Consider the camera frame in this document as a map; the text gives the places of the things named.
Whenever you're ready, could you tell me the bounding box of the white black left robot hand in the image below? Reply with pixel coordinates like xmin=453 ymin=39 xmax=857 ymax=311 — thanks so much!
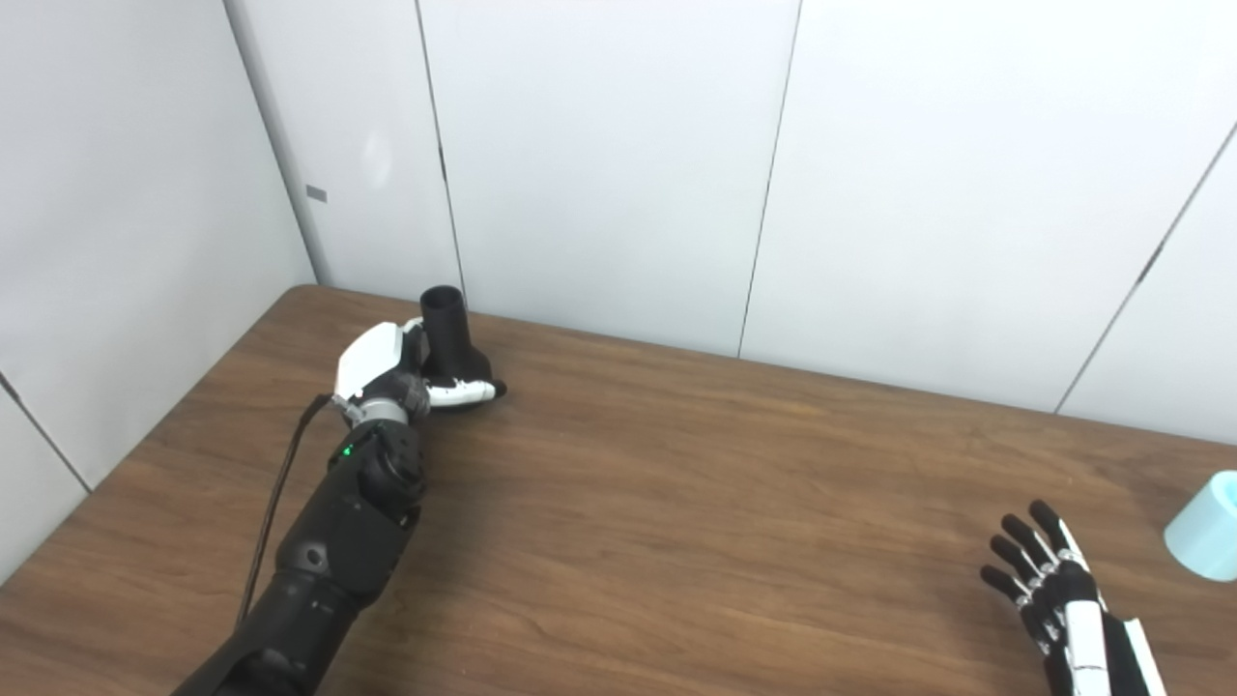
xmin=331 ymin=317 xmax=507 ymax=421

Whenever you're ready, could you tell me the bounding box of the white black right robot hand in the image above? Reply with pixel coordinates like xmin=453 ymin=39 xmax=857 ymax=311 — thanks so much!
xmin=980 ymin=499 xmax=1170 ymax=696

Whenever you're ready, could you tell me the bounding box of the black funnel-shaped nozzle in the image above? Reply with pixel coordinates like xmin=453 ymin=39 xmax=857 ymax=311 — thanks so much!
xmin=419 ymin=285 xmax=502 ymax=413

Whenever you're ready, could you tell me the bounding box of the light blue cylinder cup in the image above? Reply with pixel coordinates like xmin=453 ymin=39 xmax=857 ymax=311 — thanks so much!
xmin=1164 ymin=471 xmax=1237 ymax=583

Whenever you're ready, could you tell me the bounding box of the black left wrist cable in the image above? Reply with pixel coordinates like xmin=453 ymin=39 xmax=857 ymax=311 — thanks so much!
xmin=235 ymin=391 xmax=337 ymax=629

